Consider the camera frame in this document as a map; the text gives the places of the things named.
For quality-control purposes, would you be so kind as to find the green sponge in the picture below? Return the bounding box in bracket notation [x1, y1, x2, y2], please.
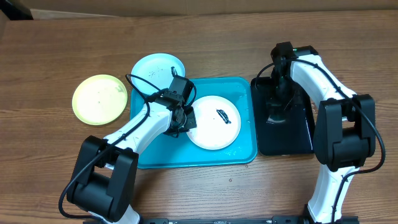
[267, 113, 285, 124]

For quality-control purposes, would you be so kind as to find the pink white plate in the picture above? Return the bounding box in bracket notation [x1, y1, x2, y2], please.
[187, 96, 241, 150]

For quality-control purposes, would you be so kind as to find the yellow plate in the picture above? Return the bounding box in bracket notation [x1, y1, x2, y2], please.
[72, 74, 128, 126]

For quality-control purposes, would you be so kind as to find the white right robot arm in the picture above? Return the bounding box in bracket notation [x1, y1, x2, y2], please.
[251, 42, 382, 223]

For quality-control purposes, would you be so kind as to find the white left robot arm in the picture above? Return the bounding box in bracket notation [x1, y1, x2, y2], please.
[58, 75, 197, 223]

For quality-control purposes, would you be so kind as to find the black plastic tray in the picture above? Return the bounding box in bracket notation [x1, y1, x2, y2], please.
[250, 77, 315, 156]

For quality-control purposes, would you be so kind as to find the teal plastic tray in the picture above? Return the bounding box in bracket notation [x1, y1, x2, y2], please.
[137, 77, 257, 169]

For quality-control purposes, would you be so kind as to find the light blue plate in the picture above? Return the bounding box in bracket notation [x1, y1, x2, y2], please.
[131, 53, 185, 95]

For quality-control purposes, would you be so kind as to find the dark object in corner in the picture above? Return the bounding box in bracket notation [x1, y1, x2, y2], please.
[0, 0, 34, 21]

